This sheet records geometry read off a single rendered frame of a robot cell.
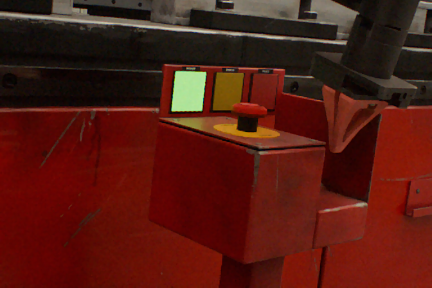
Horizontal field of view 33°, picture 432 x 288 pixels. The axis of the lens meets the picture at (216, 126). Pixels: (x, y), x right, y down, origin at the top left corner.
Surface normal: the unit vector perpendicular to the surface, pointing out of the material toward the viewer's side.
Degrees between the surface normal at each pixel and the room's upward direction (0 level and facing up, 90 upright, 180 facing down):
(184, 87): 90
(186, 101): 90
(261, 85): 90
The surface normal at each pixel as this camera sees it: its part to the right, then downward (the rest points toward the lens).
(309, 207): 0.68, 0.19
